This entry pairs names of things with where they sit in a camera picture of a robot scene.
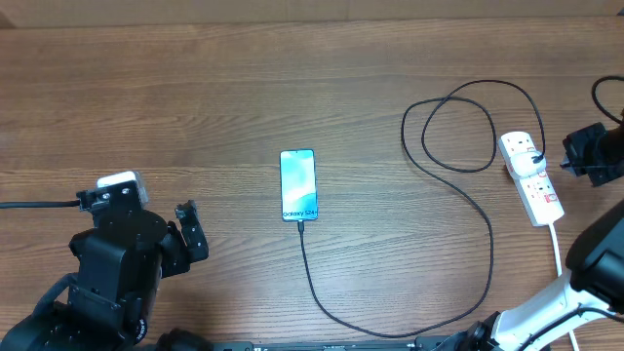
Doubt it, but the white power strip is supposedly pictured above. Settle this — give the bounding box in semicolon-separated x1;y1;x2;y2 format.
498;132;565;227

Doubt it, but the black charger cable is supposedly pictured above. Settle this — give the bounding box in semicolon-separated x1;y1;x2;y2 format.
295;79;547;339

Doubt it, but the white charger plug adapter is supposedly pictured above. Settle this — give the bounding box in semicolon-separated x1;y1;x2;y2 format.
507;150;547;179

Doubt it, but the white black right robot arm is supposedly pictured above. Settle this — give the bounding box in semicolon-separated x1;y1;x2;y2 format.
442;113;623;350

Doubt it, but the white power strip cord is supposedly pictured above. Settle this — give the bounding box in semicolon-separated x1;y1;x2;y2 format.
548;222;581;351

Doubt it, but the blue Galaxy smartphone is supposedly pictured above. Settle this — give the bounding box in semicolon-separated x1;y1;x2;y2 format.
280;149;319;221

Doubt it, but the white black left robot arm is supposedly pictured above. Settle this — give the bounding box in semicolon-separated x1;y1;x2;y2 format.
1;201;209;350

